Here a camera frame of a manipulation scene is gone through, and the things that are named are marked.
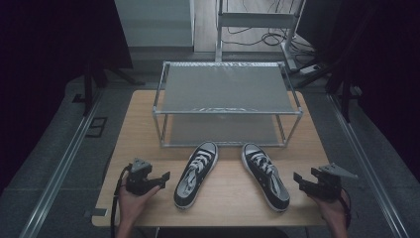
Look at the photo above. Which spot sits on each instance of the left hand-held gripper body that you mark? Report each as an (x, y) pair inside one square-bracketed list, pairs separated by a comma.
[(138, 180)]

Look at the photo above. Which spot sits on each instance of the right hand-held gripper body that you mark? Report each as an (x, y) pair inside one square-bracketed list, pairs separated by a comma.
[(327, 185)]

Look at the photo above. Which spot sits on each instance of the person's left hand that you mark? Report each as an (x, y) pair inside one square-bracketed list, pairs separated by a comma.
[(133, 205)]

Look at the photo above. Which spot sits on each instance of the person's right hand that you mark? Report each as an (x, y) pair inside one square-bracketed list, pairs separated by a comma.
[(332, 211)]

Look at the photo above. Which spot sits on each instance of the black canvas sneaker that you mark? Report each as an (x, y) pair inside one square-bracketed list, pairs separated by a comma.
[(194, 177), (267, 177)]

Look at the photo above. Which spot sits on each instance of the grey tape strip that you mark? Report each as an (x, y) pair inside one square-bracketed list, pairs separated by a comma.
[(95, 212)]

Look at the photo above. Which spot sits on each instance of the black tripod stand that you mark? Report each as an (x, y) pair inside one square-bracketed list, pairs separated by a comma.
[(343, 82), (89, 86)]

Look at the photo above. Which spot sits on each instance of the grey metal shoe rack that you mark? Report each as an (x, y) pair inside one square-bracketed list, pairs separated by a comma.
[(228, 87)]

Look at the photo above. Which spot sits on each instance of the white power strip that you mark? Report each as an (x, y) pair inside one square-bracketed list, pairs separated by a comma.
[(309, 69)]

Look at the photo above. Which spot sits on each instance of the dark curtain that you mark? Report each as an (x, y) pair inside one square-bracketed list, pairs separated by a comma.
[(49, 66), (383, 66)]

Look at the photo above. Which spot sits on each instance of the white cabinet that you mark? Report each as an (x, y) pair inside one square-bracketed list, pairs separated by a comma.
[(153, 23)]

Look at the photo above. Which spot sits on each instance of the metal floor rail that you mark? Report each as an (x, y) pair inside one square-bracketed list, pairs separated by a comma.
[(366, 165), (61, 167)]

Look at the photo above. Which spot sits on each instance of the white metal stand frame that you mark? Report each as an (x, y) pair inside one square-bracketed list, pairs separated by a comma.
[(256, 20)]

